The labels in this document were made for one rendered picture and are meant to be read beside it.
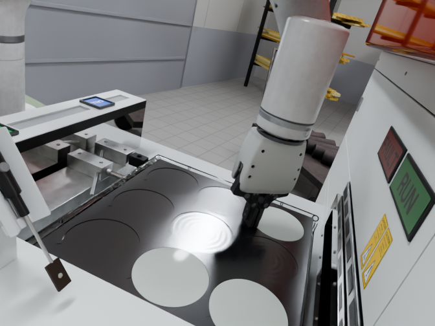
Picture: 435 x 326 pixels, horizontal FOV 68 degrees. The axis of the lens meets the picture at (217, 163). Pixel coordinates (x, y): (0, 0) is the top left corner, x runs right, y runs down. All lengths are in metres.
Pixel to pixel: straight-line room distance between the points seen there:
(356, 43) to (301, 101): 7.43
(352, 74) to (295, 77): 7.43
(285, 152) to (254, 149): 0.05
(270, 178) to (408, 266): 0.25
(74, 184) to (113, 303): 0.34
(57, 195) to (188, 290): 0.29
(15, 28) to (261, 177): 0.58
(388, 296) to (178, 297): 0.23
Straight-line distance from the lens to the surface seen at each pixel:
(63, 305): 0.33
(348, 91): 7.90
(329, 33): 0.44
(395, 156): 0.46
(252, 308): 0.44
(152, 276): 0.44
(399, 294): 0.33
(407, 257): 0.34
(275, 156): 0.49
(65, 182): 0.64
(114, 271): 0.44
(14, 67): 0.83
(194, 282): 0.44
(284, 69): 0.45
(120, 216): 0.53
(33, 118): 0.70
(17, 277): 0.36
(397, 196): 0.40
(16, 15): 0.81
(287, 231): 0.59
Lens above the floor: 1.22
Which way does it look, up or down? 25 degrees down
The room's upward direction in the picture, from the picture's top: 15 degrees clockwise
